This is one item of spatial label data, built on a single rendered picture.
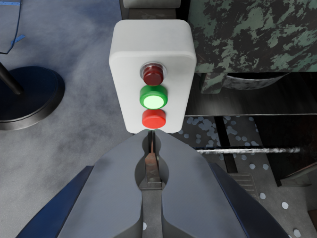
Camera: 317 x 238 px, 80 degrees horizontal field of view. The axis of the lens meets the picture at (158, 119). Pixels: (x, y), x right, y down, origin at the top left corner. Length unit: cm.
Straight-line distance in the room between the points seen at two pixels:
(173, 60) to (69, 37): 125
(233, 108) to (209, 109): 7
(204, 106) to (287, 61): 24
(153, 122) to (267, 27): 20
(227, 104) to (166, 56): 41
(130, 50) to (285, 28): 23
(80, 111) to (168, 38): 81
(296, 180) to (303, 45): 60
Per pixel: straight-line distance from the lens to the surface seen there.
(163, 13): 22
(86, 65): 115
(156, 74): 16
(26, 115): 100
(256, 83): 53
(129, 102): 21
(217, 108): 54
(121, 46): 17
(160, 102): 18
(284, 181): 86
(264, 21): 31
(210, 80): 36
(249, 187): 64
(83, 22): 150
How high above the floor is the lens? 73
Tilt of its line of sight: 57 degrees down
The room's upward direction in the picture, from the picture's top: 1 degrees clockwise
